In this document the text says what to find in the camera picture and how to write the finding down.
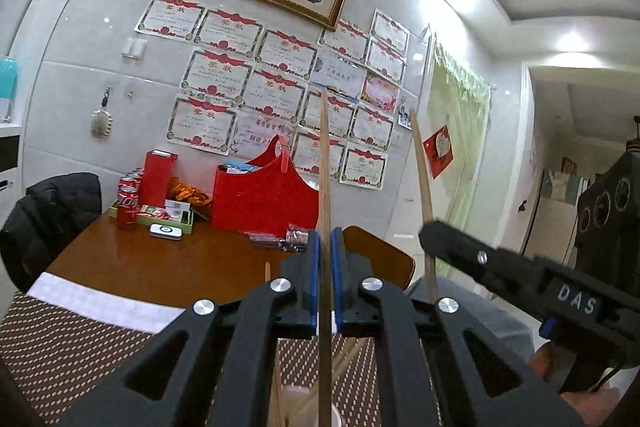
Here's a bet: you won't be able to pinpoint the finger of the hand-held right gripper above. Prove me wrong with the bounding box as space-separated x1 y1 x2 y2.
417 219 546 308

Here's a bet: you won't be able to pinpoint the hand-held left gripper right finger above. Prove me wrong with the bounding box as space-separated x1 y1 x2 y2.
331 227 583 427

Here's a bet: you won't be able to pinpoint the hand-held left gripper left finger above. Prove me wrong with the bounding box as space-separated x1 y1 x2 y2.
57 229 321 427

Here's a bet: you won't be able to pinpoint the bunch of wooden chopsticks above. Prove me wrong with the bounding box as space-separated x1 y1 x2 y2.
263 261 373 427

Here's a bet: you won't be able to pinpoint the light wooden chopstick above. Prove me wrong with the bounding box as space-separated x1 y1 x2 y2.
318 88 335 427
409 107 438 305

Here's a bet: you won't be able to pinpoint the person's right hand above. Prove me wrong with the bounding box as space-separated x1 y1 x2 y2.
527 342 631 427

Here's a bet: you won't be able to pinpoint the clear bag with dark items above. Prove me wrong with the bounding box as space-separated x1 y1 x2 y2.
285 227 312 253

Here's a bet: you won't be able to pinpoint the brown wooden chair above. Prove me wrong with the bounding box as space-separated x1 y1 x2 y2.
342 226 417 293

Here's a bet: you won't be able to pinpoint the flat pen package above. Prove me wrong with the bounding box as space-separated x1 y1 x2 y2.
245 232 291 250

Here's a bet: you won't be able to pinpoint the red diamond heart decoration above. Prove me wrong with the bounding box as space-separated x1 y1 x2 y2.
422 123 457 180

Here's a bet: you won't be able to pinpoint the red basket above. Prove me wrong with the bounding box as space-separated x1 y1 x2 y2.
210 134 321 238

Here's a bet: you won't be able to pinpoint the green sheer curtain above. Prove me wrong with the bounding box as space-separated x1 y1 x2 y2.
425 39 496 253

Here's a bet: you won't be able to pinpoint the small photo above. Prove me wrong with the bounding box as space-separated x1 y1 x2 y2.
397 94 413 130

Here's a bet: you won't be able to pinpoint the blue white box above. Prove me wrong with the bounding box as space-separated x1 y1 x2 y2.
220 161 263 175

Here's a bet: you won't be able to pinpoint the white black small box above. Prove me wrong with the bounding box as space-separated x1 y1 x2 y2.
164 199 193 223

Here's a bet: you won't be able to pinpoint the orange snack packets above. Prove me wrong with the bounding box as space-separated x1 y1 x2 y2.
167 177 213 208

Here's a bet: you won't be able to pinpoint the white oval device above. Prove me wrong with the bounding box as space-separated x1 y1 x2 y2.
149 223 183 241

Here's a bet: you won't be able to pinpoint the green tray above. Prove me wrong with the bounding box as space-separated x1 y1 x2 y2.
109 199 196 235

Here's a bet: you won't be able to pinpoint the red gift box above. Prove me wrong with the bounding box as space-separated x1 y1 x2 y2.
140 149 179 208

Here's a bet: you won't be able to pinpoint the white table underlay cloth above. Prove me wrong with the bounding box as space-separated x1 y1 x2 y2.
24 271 193 338

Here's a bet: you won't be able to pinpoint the group of award certificates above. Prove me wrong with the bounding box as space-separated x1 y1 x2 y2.
134 0 412 192

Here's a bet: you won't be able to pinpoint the brown polka dot tablecloth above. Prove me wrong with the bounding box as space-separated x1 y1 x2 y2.
0 292 446 427

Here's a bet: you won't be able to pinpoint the black jacket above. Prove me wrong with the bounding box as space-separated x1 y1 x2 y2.
0 172 103 295

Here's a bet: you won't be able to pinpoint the hanging beaded charm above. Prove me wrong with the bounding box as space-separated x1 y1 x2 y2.
90 86 117 140

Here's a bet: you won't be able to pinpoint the white black sideboard cabinet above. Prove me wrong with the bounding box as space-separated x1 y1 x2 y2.
0 122 23 208

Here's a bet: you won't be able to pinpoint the teal white humidifier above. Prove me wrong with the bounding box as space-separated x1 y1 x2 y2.
0 54 22 125

